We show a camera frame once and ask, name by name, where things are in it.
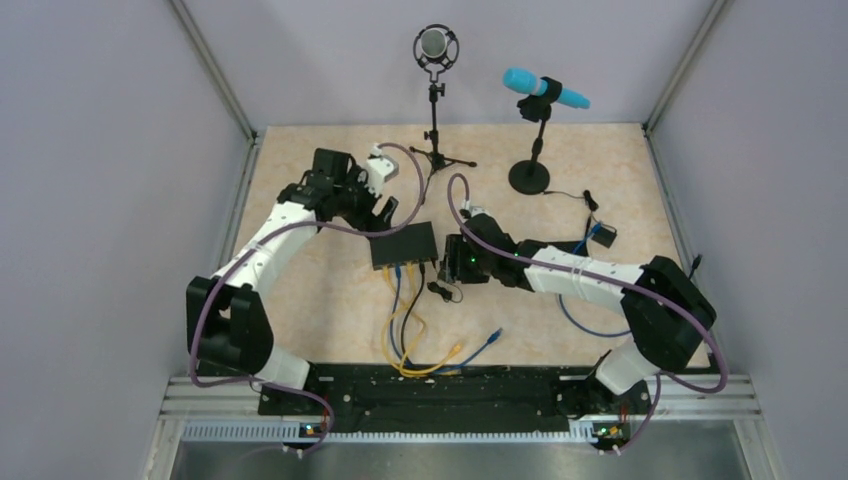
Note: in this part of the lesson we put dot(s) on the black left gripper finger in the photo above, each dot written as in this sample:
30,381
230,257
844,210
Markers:
360,220
383,219

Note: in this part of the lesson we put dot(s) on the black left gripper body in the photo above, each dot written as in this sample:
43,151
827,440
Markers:
355,195

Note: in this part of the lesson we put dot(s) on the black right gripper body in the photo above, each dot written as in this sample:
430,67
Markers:
475,268

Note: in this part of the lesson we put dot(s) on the black network switch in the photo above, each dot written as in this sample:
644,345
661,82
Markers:
563,246
413,244

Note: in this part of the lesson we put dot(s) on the blue microphone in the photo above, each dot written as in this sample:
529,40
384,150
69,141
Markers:
530,177

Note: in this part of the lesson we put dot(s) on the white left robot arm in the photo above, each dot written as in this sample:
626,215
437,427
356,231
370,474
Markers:
227,322

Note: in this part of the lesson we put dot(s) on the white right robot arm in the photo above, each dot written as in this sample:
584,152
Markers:
667,316

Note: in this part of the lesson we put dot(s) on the black tripod microphone stand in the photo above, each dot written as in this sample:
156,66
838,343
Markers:
436,158

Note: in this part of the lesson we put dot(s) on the silver condenser microphone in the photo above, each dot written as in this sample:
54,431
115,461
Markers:
436,45

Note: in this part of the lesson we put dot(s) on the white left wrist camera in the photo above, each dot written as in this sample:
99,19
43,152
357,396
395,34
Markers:
380,169

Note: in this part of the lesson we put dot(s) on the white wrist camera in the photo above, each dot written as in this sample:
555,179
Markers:
468,211
380,169

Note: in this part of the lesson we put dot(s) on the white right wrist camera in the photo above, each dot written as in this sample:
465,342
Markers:
468,211

